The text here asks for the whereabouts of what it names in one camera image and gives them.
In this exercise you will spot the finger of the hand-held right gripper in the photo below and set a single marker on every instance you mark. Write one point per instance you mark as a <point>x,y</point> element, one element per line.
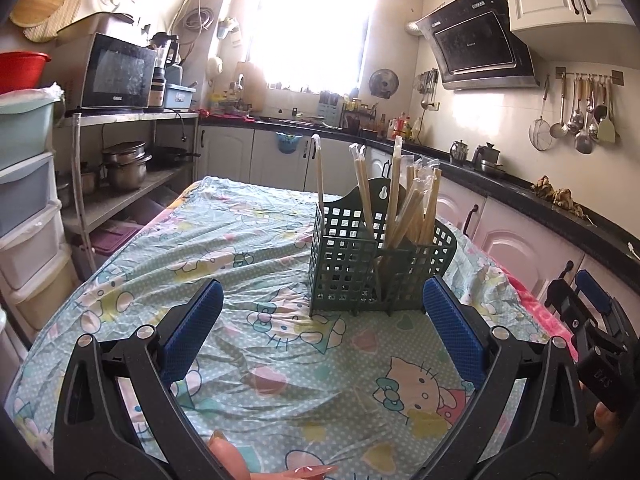
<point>595,290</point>
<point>562,300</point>

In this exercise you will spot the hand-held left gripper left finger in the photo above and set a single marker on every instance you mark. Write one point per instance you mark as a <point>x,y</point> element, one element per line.
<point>192,330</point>

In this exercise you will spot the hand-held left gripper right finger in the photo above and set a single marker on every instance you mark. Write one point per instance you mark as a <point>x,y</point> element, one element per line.
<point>455,335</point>

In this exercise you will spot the group of bamboo chopsticks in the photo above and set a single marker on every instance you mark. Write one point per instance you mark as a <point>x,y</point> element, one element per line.
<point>417,195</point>

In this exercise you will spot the green plastic utensil basket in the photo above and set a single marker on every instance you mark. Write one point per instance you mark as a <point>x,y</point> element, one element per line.
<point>376,187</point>

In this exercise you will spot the hanging kitchen utensils set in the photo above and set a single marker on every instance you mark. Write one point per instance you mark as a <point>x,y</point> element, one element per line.
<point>425,85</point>

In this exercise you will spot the person's right hand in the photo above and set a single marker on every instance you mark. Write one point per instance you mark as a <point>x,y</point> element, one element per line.
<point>606,430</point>

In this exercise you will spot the person's left hand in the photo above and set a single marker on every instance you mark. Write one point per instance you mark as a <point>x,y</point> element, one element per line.
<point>227,460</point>

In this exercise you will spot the pink blanket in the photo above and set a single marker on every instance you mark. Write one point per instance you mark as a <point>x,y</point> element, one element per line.
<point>540,315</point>

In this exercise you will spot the white base cabinets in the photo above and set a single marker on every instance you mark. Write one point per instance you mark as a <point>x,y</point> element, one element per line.
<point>510,240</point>

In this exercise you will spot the cartoon cat printed blanket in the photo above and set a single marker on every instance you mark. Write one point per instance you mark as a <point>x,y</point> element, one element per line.
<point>225,240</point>

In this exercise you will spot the ginger root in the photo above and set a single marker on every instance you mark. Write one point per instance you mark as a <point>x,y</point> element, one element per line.
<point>560,195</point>

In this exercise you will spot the purple plastic box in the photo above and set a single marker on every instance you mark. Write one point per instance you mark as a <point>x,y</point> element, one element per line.
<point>110,237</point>

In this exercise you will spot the black kitchen countertop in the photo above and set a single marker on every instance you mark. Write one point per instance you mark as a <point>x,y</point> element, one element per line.
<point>500,175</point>

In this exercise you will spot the steel slotted spoon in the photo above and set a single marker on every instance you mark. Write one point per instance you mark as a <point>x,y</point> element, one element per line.
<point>582,144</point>

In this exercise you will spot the large steel teapot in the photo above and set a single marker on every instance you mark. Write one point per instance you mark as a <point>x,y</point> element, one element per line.
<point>487,157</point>

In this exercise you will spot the steel ladle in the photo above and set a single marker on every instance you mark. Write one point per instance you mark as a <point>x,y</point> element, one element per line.
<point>557,130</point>

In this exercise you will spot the stacked steel pots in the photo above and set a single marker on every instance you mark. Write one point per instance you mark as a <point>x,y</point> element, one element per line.
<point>127,170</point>

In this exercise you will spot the black frying pan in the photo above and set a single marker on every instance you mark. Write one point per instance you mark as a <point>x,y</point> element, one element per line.
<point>170,156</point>

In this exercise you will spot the small steel kettle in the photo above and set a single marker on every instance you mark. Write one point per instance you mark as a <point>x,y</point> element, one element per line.
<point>459,152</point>

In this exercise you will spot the small steel pot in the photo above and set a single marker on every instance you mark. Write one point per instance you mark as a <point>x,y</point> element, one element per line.
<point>87,182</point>

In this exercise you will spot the blue hanging basket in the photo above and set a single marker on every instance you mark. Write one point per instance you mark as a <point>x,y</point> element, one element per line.
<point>287,144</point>

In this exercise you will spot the group of condiment bottles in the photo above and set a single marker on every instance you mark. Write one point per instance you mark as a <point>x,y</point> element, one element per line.
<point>400,127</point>

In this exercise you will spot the red cloth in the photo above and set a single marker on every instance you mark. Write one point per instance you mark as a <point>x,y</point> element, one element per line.
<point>225,115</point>

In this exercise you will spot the metal shelf rack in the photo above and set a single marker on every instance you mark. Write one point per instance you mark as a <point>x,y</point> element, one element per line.
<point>140,116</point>

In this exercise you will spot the blue plastic crate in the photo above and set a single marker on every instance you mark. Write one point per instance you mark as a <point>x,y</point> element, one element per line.
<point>179,97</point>

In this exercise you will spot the blender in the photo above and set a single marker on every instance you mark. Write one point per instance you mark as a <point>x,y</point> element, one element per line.
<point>162,85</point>

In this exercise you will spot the wooden cutting board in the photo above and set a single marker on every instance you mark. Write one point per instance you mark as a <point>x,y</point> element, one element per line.
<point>252,85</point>

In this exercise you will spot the teal knife holder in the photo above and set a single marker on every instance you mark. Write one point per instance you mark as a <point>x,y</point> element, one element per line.
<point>330,107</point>

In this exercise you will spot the pastel plastic drawer tower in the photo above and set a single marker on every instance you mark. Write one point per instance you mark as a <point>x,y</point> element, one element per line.
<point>25,130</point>

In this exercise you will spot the white round hanging container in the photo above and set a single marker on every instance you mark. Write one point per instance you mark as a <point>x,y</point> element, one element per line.
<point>215,66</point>

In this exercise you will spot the black microwave oven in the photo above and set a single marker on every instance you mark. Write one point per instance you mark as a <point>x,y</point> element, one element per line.
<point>117,72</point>

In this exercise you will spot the black range hood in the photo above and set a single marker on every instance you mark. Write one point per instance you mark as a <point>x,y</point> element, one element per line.
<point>475,45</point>

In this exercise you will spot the red plastic basin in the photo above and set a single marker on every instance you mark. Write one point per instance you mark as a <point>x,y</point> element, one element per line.
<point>22,72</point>

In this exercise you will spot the window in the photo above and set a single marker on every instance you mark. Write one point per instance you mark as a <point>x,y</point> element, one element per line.
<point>310,25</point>

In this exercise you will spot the woven bamboo tray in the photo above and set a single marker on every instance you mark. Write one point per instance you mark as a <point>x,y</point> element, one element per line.
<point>40,35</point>

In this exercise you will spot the utensil hanging rail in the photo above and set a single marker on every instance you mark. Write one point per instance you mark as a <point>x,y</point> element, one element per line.
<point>590,76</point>

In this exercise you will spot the small wall fan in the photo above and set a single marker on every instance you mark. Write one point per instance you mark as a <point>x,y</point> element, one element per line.
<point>383,83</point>

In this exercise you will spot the wall-mounted utensil cup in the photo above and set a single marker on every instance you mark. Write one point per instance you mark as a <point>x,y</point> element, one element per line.
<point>227,27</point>

